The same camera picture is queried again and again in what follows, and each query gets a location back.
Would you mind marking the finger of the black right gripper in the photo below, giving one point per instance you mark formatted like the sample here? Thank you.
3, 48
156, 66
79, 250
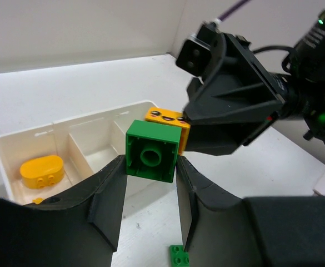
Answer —
223, 139

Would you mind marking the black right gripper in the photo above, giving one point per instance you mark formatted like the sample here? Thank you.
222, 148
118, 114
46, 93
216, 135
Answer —
247, 93

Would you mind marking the yellow lego brick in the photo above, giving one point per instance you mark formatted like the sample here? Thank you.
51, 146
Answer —
38, 200

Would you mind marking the green lego plate piece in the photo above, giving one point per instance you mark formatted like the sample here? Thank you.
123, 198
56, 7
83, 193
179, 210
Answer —
178, 257

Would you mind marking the green square lego brick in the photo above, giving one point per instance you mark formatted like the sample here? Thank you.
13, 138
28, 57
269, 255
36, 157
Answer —
152, 150

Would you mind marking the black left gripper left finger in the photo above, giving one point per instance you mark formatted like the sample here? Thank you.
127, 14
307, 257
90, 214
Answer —
77, 227

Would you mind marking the yellow oval butterfly lego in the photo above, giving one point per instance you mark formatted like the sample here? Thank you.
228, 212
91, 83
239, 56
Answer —
42, 171

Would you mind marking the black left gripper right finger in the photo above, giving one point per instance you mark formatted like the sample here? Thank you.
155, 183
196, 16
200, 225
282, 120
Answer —
220, 229

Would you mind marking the yellow face lego cube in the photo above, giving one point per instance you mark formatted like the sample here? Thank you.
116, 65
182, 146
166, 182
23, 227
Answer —
172, 118

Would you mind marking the white three-compartment container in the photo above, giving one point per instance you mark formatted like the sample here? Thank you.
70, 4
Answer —
86, 143

